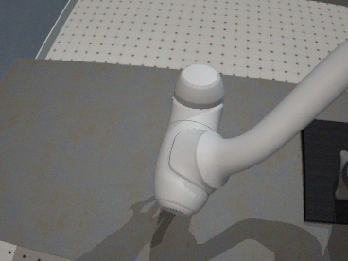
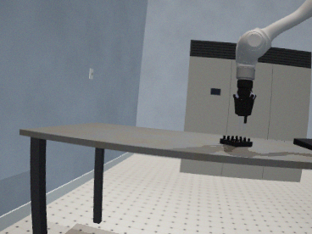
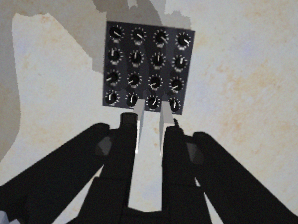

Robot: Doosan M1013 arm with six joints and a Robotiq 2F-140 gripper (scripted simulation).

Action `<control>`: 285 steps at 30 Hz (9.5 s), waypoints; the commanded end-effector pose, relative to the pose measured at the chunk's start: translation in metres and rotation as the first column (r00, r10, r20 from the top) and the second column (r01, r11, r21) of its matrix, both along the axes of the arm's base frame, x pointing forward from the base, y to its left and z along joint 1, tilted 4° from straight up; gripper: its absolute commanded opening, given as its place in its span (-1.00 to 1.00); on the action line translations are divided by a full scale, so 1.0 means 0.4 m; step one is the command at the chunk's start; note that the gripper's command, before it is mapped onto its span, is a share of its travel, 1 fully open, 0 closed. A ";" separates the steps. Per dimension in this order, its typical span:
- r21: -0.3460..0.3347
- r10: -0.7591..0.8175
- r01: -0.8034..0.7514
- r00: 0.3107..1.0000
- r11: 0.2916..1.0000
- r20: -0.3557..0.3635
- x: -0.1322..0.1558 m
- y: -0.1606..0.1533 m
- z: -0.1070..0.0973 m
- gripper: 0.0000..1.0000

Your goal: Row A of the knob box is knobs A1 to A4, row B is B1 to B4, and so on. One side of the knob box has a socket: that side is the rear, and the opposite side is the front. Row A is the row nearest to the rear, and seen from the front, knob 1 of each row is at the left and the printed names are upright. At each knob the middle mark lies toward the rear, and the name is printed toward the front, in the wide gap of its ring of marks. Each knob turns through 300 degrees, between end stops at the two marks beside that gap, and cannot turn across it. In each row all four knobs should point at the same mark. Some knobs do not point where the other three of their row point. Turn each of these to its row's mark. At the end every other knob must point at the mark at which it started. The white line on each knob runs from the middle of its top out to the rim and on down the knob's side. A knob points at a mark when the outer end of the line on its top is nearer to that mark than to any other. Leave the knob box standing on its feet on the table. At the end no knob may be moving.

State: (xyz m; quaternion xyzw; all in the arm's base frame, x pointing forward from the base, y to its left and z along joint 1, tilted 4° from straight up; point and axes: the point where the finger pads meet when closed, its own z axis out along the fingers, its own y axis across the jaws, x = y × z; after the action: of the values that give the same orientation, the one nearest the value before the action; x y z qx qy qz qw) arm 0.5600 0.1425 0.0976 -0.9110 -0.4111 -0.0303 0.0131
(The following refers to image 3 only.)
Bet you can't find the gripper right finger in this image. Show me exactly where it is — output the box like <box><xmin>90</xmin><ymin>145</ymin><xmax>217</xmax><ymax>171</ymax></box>
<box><xmin>159</xmin><ymin>101</ymin><xmax>298</xmax><ymax>224</ymax></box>

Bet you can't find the black knob box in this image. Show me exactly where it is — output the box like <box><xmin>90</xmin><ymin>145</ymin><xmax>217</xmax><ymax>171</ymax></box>
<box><xmin>102</xmin><ymin>21</ymin><xmax>195</xmax><ymax>115</ymax></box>

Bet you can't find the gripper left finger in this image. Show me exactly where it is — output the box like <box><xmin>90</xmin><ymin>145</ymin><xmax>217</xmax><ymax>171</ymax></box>
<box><xmin>0</xmin><ymin>99</ymin><xmax>145</xmax><ymax>224</ymax></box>

